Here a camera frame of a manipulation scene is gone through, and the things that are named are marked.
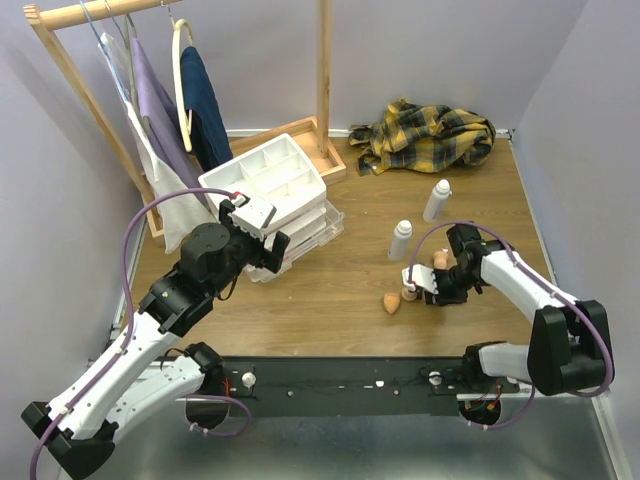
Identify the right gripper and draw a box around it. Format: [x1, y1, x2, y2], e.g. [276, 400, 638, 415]
[422, 264, 480, 305]

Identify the short white bottle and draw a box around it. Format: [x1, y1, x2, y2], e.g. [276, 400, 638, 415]
[388, 220, 413, 261]

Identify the white drawer organizer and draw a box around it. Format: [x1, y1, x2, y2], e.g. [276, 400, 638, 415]
[198, 133, 344, 273]

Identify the tall white bottle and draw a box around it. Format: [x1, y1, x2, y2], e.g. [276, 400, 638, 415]
[422, 179, 452, 223]

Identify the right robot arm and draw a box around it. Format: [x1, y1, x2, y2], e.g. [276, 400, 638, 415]
[402, 221, 615, 397]

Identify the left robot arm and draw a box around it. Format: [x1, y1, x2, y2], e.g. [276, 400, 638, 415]
[21, 195, 290, 479]

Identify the pink gourd makeup sponge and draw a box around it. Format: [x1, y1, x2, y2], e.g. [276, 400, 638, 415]
[401, 287, 418, 302]

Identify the orange teardrop makeup sponge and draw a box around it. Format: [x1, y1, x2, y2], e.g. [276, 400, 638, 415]
[383, 292, 401, 315]

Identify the white hanging garment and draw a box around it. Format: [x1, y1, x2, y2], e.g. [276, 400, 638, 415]
[100, 32, 213, 253]

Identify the wooden clothes rack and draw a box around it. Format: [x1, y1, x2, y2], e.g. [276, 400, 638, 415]
[22, 0, 347, 238]

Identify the navy blue hanging garment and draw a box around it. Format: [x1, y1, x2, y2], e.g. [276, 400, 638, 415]
[180, 46, 233, 172]

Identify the yellow plaid shirt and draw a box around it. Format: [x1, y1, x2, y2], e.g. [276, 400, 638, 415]
[349, 98, 496, 175]

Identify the lavender hanging garment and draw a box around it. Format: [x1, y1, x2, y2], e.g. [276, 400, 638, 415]
[131, 38, 202, 188]

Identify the cream wooden hanger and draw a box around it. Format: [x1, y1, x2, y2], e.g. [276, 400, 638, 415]
[171, 19, 193, 153]

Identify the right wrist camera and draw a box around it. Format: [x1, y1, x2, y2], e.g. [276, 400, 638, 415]
[401, 264, 438, 294]

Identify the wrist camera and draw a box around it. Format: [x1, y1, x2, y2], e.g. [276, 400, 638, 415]
[230, 194, 276, 240]
[401, 264, 438, 294]

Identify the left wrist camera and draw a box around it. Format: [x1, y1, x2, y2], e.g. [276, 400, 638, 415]
[230, 194, 276, 240]

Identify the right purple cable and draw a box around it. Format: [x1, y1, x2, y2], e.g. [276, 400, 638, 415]
[408, 221, 615, 399]

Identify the purple cable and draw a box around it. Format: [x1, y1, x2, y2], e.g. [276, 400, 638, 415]
[29, 188, 241, 480]
[408, 221, 615, 399]

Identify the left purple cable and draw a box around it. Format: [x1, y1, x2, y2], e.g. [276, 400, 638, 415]
[29, 188, 241, 480]

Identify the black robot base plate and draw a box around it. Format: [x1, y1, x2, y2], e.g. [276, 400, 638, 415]
[221, 356, 519, 417]

